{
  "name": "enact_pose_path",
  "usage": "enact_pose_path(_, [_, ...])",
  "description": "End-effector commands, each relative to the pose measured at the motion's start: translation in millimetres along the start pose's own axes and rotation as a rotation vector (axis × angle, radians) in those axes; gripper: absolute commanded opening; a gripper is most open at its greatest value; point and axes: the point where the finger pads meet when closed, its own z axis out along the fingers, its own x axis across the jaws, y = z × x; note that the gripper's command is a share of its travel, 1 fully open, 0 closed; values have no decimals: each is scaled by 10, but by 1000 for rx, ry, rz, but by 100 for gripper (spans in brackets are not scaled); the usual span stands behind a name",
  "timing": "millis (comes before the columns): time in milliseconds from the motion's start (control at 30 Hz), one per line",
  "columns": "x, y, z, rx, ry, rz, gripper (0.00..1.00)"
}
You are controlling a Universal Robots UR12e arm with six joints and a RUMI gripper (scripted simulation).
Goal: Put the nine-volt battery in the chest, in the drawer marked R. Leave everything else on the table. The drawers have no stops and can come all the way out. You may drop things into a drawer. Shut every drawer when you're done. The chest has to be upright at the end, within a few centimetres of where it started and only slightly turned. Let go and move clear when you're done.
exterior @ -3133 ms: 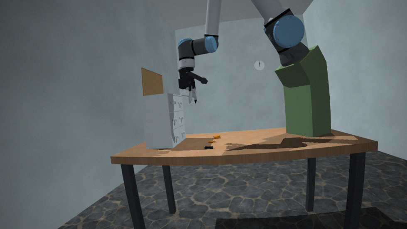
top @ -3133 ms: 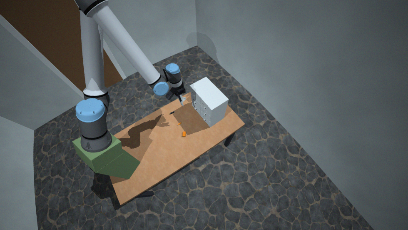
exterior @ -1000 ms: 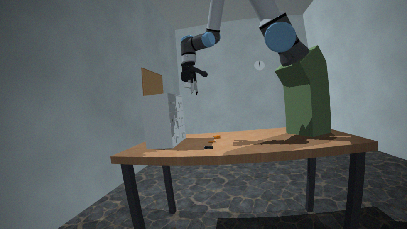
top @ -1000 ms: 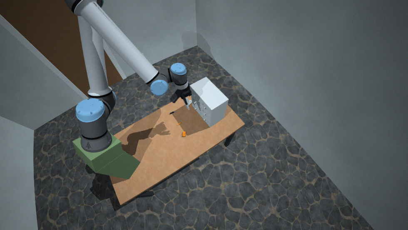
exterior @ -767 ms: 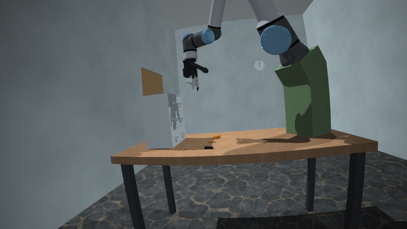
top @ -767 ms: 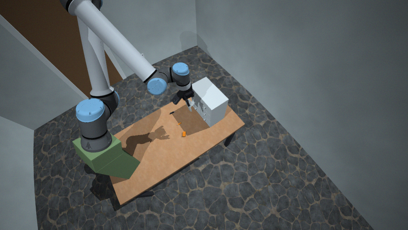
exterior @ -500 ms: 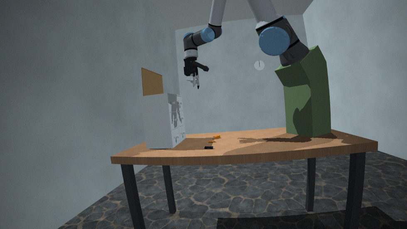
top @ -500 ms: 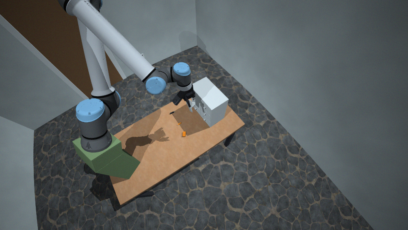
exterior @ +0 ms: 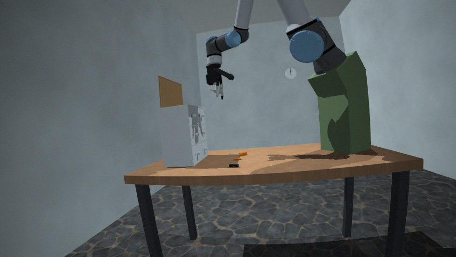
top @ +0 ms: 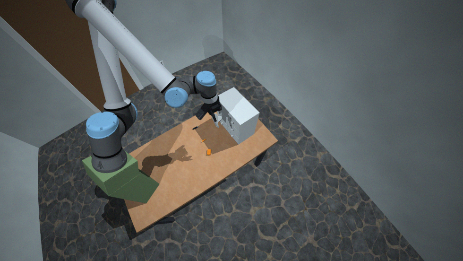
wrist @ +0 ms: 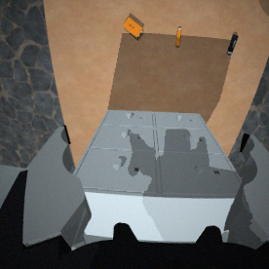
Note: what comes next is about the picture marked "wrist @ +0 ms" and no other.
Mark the orange 9v battery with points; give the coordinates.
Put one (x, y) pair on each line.
(133, 27)

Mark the white chest of drawers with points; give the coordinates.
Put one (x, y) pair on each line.
(156, 217)

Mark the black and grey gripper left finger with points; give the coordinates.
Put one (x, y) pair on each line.
(46, 211)

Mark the grey drawer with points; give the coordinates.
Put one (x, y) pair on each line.
(211, 176)
(133, 139)
(119, 118)
(179, 121)
(182, 141)
(133, 172)

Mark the black aa battery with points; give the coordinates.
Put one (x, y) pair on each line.
(232, 44)

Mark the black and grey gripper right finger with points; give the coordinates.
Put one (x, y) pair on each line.
(248, 219)

